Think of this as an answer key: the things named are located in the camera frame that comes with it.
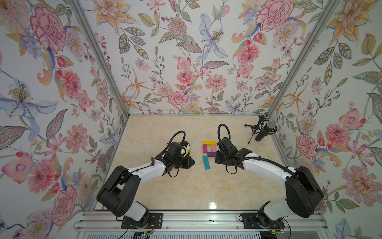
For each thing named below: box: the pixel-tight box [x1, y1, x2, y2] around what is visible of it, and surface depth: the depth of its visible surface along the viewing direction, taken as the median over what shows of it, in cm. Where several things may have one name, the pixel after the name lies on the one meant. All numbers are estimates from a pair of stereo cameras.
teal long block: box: [202, 155, 211, 170], surface depth 97 cm
